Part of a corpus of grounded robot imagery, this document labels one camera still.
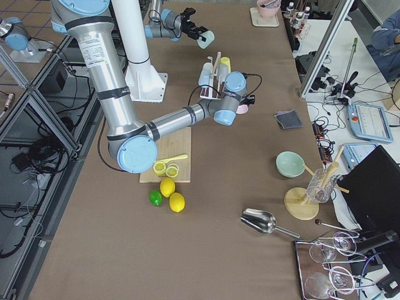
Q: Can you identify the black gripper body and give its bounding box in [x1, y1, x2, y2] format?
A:
[241, 95, 255, 106]
[180, 7, 208, 40]

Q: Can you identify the pink plastic cup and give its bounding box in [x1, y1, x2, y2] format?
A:
[236, 104, 249, 114]

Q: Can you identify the light green plastic cup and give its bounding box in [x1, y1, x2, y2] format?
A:
[197, 31, 215, 49]

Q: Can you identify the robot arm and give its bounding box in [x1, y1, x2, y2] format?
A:
[51, 1, 254, 173]
[144, 1, 214, 48]

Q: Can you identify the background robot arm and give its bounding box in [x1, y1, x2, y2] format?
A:
[1, 17, 46, 63]

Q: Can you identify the wooden cup holder rack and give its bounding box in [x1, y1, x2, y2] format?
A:
[199, 51, 226, 99]

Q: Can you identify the white cup on rack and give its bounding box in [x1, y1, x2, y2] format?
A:
[217, 64, 229, 85]

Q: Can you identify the yellow cup on rack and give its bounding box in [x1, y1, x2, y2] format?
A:
[220, 56, 231, 73]

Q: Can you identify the light blue cup on rack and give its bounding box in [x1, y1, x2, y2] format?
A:
[198, 62, 213, 86]

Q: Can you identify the grey folded cloth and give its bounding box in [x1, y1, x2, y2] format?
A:
[274, 109, 303, 129]

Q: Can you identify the white plastic tray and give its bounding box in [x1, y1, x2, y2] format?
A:
[250, 7, 279, 28]

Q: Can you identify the mint green bowl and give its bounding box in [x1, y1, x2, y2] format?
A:
[276, 151, 305, 178]

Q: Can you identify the wooden cutting board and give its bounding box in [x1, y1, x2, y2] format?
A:
[156, 127, 191, 183]

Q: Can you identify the pink bowl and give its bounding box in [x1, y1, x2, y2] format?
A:
[256, 0, 281, 18]

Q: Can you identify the bottle rack with bottles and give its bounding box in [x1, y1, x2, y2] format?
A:
[283, 1, 311, 41]

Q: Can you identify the yellow plastic knife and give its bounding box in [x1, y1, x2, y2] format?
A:
[155, 154, 188, 164]

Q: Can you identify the lemon slice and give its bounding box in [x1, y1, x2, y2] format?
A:
[152, 161, 167, 176]
[165, 163, 179, 178]

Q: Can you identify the round wooden stand base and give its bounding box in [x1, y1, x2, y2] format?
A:
[284, 146, 349, 220]

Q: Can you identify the clear glass mug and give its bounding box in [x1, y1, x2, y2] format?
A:
[306, 169, 337, 203]

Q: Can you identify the teach pendant tablet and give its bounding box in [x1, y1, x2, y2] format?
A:
[347, 102, 394, 143]
[342, 142, 379, 170]

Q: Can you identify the yellow lemon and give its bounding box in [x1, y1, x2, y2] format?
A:
[160, 177, 176, 198]
[169, 192, 186, 213]

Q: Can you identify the metal scoop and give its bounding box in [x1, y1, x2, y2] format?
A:
[240, 208, 300, 239]

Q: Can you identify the green lime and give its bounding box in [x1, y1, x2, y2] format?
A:
[149, 189, 163, 206]

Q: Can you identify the person in blue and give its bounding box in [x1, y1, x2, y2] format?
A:
[367, 10, 399, 82]

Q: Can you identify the black monitor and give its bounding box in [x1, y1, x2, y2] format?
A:
[338, 146, 399, 233]

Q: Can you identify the wine glass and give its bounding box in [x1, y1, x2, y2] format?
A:
[309, 232, 356, 264]
[304, 266, 355, 299]

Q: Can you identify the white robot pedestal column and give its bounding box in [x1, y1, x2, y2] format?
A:
[112, 0, 168, 103]

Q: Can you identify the aluminium frame post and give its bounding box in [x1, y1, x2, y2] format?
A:
[299, 0, 354, 100]

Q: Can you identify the wire glass rack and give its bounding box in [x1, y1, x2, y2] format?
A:
[293, 233, 383, 299]

